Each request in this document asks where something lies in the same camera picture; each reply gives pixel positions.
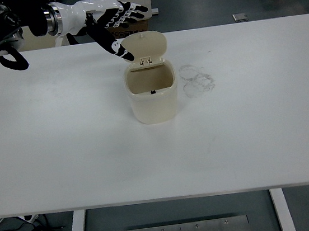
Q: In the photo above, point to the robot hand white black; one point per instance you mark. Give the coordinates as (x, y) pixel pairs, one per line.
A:
(80, 14)

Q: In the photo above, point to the cream plastic trash bin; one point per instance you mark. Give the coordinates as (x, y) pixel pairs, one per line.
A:
(153, 107)

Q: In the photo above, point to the brown cardboard box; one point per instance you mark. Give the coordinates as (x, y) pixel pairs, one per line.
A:
(138, 28)

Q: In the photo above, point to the grey metal base bar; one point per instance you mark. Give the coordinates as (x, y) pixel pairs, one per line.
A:
(154, 11)

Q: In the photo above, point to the grey floor outlet plate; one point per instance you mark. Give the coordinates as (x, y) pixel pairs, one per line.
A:
(239, 16)

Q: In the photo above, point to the white power strip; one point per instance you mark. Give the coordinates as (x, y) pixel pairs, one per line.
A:
(30, 218)

